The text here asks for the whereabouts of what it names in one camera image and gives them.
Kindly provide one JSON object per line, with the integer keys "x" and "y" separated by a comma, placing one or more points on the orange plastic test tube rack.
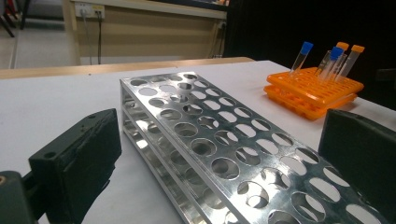
{"x": 311, "y": 90}

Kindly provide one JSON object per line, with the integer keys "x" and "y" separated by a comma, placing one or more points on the orange-capped clear test tube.
{"x": 357, "y": 48}
{"x": 342, "y": 45}

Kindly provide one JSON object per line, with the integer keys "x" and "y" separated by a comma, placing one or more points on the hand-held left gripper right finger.
{"x": 361, "y": 149}

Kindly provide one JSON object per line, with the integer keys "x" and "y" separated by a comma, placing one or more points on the clear grey tube rack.
{"x": 199, "y": 135}

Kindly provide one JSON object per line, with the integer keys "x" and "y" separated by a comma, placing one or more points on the dark chair legs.
{"x": 7, "y": 25}

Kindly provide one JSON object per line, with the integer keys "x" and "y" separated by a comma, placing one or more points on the wooden table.
{"x": 93, "y": 68}

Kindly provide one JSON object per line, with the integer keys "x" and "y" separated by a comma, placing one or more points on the beige wooden bench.
{"x": 155, "y": 34}

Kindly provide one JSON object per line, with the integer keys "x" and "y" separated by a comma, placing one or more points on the blue-capped clear test tube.
{"x": 306, "y": 47}
{"x": 336, "y": 53}

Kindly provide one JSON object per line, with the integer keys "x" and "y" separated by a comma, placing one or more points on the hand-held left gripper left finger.
{"x": 77, "y": 161}

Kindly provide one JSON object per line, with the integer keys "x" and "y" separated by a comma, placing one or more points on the white table sheet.
{"x": 46, "y": 99}

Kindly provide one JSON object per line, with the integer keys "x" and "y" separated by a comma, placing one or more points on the white power strip on bench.
{"x": 90, "y": 10}

